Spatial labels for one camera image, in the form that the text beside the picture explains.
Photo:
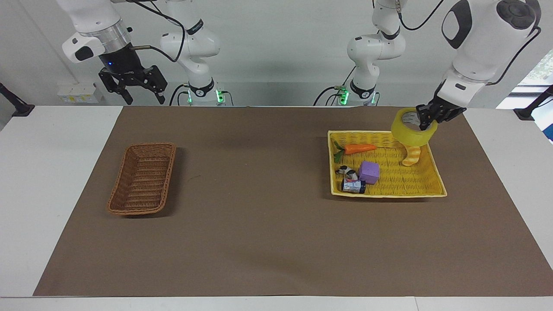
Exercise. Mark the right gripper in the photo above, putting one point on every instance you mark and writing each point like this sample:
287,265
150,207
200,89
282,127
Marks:
121,60

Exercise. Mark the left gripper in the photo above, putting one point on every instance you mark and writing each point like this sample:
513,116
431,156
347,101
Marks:
449,111

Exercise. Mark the yellow tape roll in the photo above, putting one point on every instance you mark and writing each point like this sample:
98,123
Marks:
408,134

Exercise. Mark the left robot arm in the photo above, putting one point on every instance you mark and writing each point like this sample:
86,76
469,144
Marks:
473,47

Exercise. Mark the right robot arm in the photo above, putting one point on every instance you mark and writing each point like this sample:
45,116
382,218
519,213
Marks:
196,45

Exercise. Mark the yellow woven basket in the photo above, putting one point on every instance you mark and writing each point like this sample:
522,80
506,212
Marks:
397,177

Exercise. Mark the brown wicker basket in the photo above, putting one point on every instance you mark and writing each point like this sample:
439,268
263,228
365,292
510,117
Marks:
142,179

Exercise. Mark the orange striped curved toy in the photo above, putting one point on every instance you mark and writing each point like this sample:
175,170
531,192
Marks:
411,156

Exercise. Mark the orange toy carrot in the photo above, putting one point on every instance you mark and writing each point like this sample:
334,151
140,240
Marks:
358,148

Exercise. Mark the purple cube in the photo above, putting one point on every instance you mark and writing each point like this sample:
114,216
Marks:
369,172

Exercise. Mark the black and white toy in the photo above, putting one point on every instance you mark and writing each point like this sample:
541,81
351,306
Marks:
348,172

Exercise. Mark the small blue can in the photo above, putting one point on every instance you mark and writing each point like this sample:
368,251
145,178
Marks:
353,186

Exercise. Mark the black stand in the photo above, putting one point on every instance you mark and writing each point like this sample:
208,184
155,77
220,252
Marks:
19,109
529,110

